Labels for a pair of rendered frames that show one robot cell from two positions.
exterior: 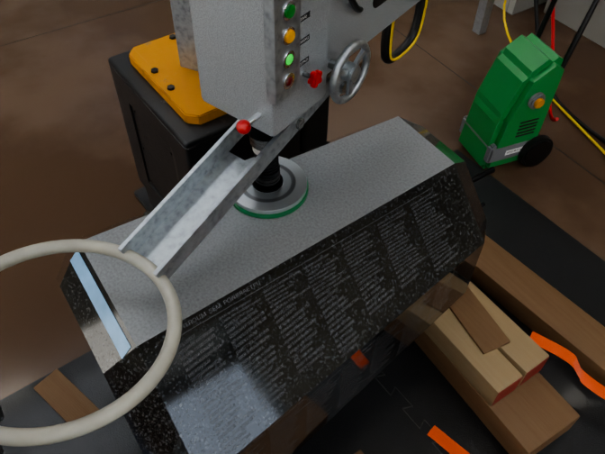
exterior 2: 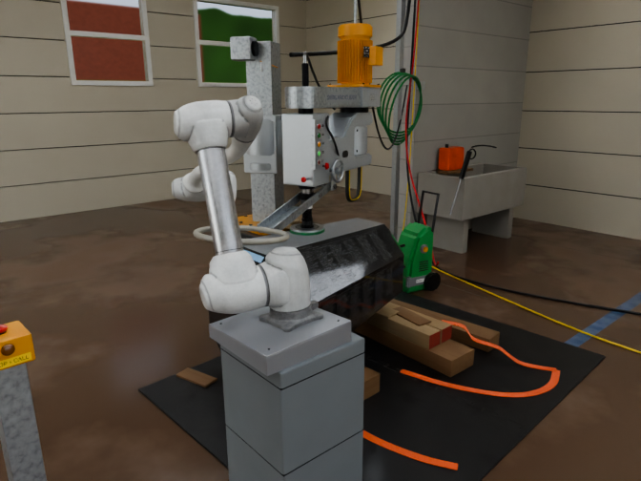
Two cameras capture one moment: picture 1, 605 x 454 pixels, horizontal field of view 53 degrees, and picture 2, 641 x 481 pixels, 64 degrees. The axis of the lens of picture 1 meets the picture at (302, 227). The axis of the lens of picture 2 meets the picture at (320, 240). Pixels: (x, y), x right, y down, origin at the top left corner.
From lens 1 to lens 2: 2.03 m
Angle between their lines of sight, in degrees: 34
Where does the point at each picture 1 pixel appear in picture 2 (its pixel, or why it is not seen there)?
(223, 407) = not seen: hidden behind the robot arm
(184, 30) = (257, 201)
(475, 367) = (416, 329)
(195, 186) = (281, 214)
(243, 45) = (302, 151)
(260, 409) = (318, 291)
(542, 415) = (455, 350)
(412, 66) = not seen: hidden behind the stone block
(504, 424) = (437, 354)
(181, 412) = not seen: hidden behind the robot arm
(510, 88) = (409, 244)
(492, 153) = (408, 281)
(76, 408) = (202, 378)
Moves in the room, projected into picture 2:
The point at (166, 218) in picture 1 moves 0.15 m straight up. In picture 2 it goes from (272, 221) to (271, 196)
